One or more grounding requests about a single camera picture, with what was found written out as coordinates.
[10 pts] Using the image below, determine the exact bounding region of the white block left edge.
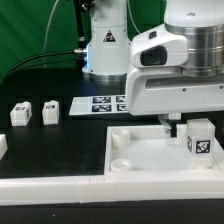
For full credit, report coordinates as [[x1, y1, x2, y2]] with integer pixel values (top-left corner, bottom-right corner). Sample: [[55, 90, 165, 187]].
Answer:
[[0, 134, 8, 160]]

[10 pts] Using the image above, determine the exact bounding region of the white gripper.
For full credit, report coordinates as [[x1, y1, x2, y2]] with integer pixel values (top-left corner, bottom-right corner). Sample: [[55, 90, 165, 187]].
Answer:
[[125, 24, 224, 136]]

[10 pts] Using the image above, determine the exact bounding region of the white square table top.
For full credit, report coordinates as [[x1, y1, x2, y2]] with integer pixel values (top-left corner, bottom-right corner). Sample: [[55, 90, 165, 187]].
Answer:
[[103, 123, 224, 176]]

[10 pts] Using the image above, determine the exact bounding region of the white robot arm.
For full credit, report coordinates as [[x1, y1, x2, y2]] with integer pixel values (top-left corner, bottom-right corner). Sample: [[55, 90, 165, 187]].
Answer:
[[82, 0, 224, 135]]

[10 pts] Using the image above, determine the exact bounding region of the black thick cable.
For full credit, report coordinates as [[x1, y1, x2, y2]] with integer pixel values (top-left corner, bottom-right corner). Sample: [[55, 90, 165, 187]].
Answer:
[[7, 49, 84, 77]]

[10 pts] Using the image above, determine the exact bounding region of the grey thin cable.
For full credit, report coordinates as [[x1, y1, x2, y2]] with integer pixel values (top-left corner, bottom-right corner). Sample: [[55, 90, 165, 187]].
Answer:
[[43, 0, 61, 69]]

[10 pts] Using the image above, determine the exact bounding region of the white marker sheet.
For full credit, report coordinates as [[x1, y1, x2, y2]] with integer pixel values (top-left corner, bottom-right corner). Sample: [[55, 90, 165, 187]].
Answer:
[[69, 95, 127, 116]]

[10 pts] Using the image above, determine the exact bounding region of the white front fence wall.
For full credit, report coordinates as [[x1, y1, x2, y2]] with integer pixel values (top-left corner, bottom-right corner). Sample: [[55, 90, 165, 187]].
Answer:
[[0, 171, 224, 206]]

